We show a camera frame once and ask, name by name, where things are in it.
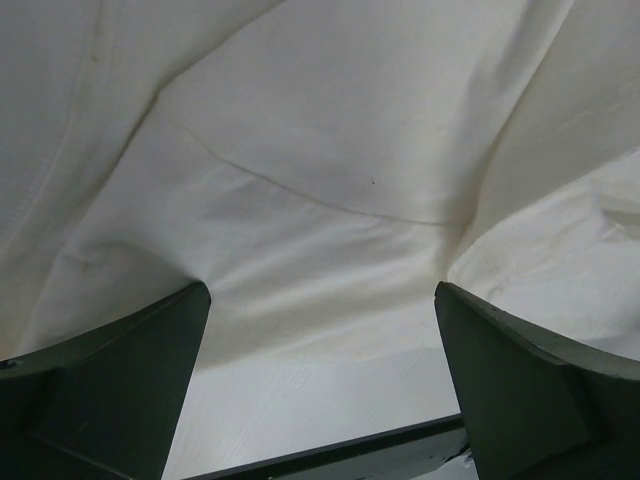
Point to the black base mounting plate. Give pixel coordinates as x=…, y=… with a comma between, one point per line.
x=403, y=453

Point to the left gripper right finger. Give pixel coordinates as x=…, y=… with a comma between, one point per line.
x=536, y=404

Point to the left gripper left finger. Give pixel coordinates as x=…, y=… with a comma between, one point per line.
x=104, y=404

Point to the cream white t shirt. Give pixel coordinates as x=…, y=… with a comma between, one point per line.
x=320, y=166

